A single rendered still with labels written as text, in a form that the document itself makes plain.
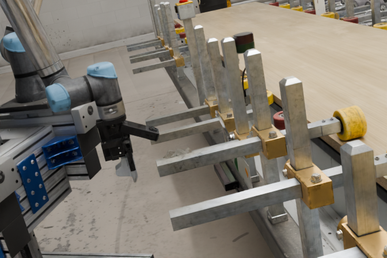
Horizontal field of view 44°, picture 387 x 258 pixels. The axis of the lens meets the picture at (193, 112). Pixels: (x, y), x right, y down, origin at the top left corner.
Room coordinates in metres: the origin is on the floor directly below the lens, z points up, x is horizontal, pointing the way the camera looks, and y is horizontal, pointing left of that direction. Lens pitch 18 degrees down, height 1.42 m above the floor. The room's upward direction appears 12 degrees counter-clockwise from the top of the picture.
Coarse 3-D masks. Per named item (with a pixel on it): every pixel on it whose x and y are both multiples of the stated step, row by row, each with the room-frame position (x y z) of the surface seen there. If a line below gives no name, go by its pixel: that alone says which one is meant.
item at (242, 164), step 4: (232, 160) 1.51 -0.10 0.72; (240, 160) 1.37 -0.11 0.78; (244, 160) 1.32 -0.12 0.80; (240, 164) 1.38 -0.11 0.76; (244, 164) 1.32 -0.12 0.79; (236, 168) 1.46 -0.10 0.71; (240, 168) 1.39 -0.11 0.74; (244, 168) 1.33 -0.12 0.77; (248, 168) 1.27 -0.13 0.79; (240, 172) 1.40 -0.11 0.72; (244, 172) 1.34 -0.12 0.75; (248, 172) 1.28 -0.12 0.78; (244, 176) 1.35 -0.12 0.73; (248, 176) 1.29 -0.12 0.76; (244, 180) 1.36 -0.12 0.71; (248, 180) 1.30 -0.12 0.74; (248, 184) 1.31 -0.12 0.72; (248, 188) 1.32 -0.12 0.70; (252, 188) 1.27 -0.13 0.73
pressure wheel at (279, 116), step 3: (282, 111) 1.38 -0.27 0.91; (276, 114) 1.37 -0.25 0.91; (279, 114) 1.37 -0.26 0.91; (282, 114) 1.36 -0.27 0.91; (273, 117) 1.35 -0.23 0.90; (276, 117) 1.34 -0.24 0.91; (279, 117) 1.33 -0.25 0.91; (282, 117) 1.33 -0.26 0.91; (276, 120) 1.33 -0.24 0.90; (279, 120) 1.32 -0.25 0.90; (282, 120) 1.31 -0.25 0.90; (276, 123) 1.33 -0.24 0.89; (279, 123) 1.32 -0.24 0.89; (282, 123) 1.32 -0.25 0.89; (276, 126) 1.33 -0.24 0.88; (279, 126) 1.32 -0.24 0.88; (282, 126) 1.32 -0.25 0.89; (279, 129) 1.32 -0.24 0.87; (282, 129) 1.32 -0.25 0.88; (285, 129) 1.31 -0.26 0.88
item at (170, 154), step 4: (188, 148) 1.32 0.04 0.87; (168, 152) 1.32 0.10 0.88; (172, 152) 1.31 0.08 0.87; (176, 152) 1.31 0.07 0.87; (180, 152) 1.30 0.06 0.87; (184, 152) 1.30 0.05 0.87; (188, 152) 1.31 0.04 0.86; (164, 156) 1.32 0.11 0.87; (168, 156) 1.31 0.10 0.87; (172, 156) 1.29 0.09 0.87; (176, 156) 1.29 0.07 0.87
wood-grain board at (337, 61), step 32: (224, 32) 3.04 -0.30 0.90; (256, 32) 2.81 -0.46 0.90; (288, 32) 2.62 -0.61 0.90; (320, 32) 2.45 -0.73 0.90; (352, 32) 2.29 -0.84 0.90; (384, 32) 2.16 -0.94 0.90; (288, 64) 1.94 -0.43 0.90; (320, 64) 1.84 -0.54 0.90; (352, 64) 1.75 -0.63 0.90; (384, 64) 1.67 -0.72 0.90; (320, 96) 1.46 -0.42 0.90; (352, 96) 1.40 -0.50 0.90; (384, 96) 1.35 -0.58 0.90; (384, 128) 1.12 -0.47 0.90
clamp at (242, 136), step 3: (249, 129) 1.38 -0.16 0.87; (234, 132) 1.38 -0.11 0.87; (237, 132) 1.37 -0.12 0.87; (246, 132) 1.36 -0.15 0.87; (234, 135) 1.39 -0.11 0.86; (237, 135) 1.35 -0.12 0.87; (240, 135) 1.35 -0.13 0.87; (243, 135) 1.34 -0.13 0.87; (246, 135) 1.34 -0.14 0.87; (237, 138) 1.35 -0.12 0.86; (240, 138) 1.32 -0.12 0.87; (243, 138) 1.32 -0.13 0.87; (255, 153) 1.29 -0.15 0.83; (258, 153) 1.29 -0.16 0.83; (246, 156) 1.28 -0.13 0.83; (249, 156) 1.28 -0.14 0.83; (252, 156) 1.28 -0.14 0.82
